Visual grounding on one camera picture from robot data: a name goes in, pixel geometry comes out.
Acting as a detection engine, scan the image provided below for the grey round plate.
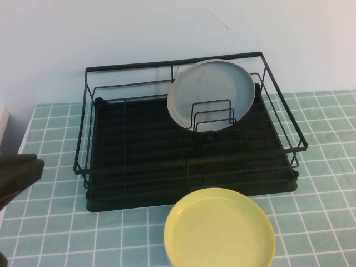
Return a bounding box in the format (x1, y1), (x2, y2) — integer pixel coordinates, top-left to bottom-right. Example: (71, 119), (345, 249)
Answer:
(166, 58), (256, 132)

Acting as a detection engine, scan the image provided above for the beige board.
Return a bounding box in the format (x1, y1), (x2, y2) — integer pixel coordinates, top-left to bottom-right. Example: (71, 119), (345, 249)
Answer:
(0, 105), (11, 140)

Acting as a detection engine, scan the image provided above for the black plastic drip tray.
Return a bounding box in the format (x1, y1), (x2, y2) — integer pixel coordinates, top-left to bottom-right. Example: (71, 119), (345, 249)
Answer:
(85, 80), (300, 214)

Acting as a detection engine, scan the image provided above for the yellow round plate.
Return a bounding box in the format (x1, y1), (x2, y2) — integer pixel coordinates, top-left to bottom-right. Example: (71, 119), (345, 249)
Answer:
(162, 188), (277, 267)

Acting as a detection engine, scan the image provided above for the black wire dish rack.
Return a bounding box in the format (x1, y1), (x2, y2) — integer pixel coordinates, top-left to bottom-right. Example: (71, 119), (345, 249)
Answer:
(72, 51), (309, 195)

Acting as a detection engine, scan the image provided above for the green tile pattern tablecloth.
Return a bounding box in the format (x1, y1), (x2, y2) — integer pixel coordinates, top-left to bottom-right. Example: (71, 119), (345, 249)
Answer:
(0, 88), (356, 267)

